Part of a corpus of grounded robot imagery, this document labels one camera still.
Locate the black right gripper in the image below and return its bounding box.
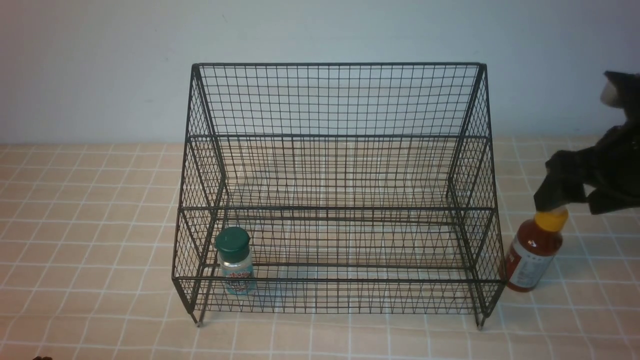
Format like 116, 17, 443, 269
534, 71, 640, 215

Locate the red sauce bottle yellow cap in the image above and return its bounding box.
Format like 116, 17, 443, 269
501, 206, 569, 293

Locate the green cap seasoning shaker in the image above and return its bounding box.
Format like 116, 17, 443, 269
214, 227, 256, 296

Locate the black wire mesh rack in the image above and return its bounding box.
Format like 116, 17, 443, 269
171, 62, 505, 330

